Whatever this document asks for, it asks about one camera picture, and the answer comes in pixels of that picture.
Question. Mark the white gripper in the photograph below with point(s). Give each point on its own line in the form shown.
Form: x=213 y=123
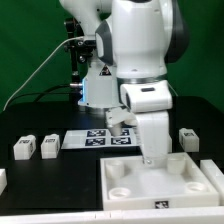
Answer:
x=152 y=130

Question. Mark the white square tabletop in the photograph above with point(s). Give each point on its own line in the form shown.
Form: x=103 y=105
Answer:
x=174 y=182

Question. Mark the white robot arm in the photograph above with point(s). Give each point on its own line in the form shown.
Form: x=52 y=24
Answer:
x=133 y=41

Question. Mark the white tag sheet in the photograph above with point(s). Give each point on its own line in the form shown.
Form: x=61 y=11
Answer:
x=98 y=138

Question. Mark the white block left edge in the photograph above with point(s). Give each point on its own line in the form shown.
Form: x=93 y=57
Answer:
x=3 y=180

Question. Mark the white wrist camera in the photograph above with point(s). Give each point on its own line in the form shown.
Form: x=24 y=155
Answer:
x=149 y=97

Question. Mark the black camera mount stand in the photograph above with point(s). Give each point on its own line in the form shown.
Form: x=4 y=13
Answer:
x=80 y=52

